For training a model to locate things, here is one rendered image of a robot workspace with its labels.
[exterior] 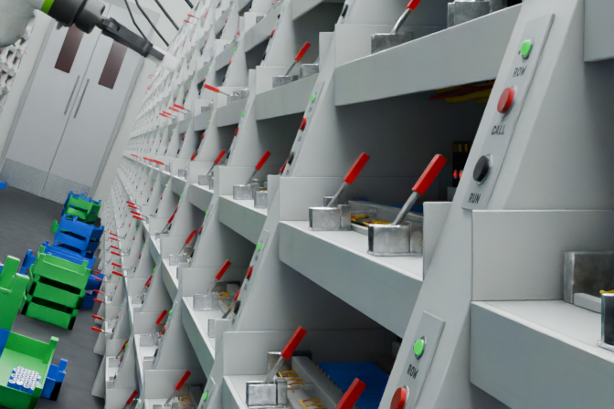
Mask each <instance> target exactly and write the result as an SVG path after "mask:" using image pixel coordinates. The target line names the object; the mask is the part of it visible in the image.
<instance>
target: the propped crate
mask: <svg viewBox="0 0 614 409"><path fill-rule="evenodd" d="M57 343H58V338H56V337H53V336H52V337H51V339H50V342H49V344H48V343H45V342H43V341H38V340H35V339H32V338H29V337H27V336H24V335H21V334H17V333H14V332H12V331H10V333H9V336H8V339H7V341H6V344H5V348H4V350H3V353H2V356H1V358H0V405H1V406H3V407H6V408H10V409H36V406H37V402H38V399H39V397H40V395H41V393H42V390H43V387H44V383H45V380H46V378H47V375H48V369H49V366H50V364H51V361H52V358H53V355H54V352H55V348H56V346H57ZM18 366H21V367H24V369H29V370H31V372H32V371H36V372H38V375H39V376H40V377H41V379H40V382H39V383H36V385H35V388H34V391H33V393H32V394H30V393H25V392H22V391H19V390H17V389H14V388H11V387H7V386H6V385H7V383H8V380H9V378H10V375H11V372H12V371H13V369H14V368H17V367H18Z"/></svg>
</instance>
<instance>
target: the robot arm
mask: <svg viewBox="0 0 614 409"><path fill-rule="evenodd" d="M105 7H106V6H105V4H104V3H102V2H100V1H99V0H0V47H7V46H11V45H13V44H15V43H16V42H17V41H18V40H19V39H20V38H21V37H22V36H23V35H24V34H25V31H26V27H27V24H28V21H29V19H30V17H31V15H32V13H33V11H34V9H35V8H36V9H38V10H39V11H41V12H43V13H45V14H46V15H48V16H50V17H52V18H54V19H55V20H56V22H58V24H57V27H56V29H57V30H58V31H59V30H60V29H61V27H62V26H65V27H66V26H67V27H72V25H73V24H74V23H75V26H76V28H78V29H79V30H81V31H83V32H85V33H86V34H90V33H91V31H92V30H93V28H94V27H95V26H96V27H97V28H99V29H101V30H102V31H101V33H102V34H103V35H104V36H106V37H110V38H112V39H113V40H115V41H117V42H120V43H122V44H124V45H125V46H126V47H129V48H130V49H132V50H134V51H135V52H137V53H139V54H140V55H141V56H144V57H145V58H148V59H150V60H151V61H152V62H154V63H155V64H157V65H159V66H160V67H162V68H165V69H166V70H168V71H170V72H171V73H174V72H175V70H176V69H177V67H178V65H179V64H180V62H181V60H179V59H178V58H175V57H174V56H172V55H170V54H169V53H167V52H165V51H164V50H162V49H160V48H159V47H157V46H156V45H154V44H152V43H151V42H150V41H147V40H146V39H144V38H143V37H140V36H139V35H137V34H135V33H134V32H132V31H131V30H130V29H128V28H126V26H124V25H122V24H120V23H119V22H117V21H116V19H114V18H113V17H110V18H107V17H105V16H102V14H103V12H104V10H105Z"/></svg>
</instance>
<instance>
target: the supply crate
mask: <svg viewBox="0 0 614 409"><path fill-rule="evenodd" d="M19 263H20V260H19V258H16V257H11V256H7V258H6V260H5V264H4V267H3V270H2V272H1V275H0V328H2V329H6V330H11V329H12V326H13V324H14V321H15V318H16V314H17V312H18V309H19V307H20V304H21V301H22V299H23V297H24V294H25V291H26V287H27V284H28V281H29V277H28V276H24V275H21V274H18V273H16V271H17V268H18V265H19Z"/></svg>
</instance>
